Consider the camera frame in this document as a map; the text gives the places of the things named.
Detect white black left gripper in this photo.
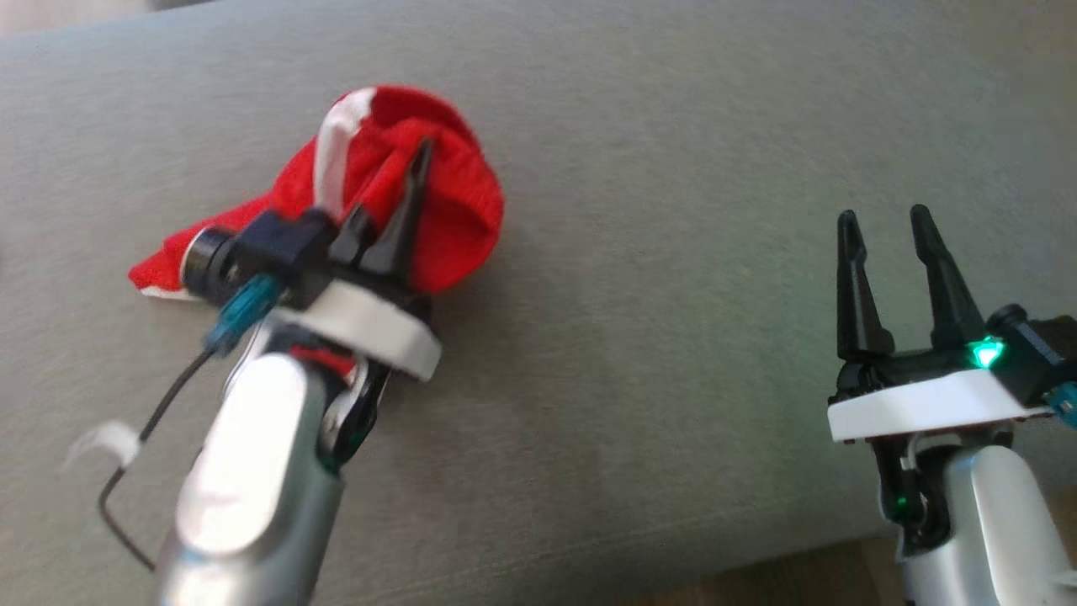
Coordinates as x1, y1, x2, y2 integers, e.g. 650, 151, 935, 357
278, 138, 443, 382

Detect wide grey ottoman cushion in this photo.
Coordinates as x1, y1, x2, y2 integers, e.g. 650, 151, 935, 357
0, 0, 1077, 606

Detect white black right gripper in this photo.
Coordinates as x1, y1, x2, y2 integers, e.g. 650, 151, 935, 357
827, 204, 1053, 444

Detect red shorts with white stripe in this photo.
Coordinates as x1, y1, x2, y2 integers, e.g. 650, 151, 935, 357
128, 84, 506, 301

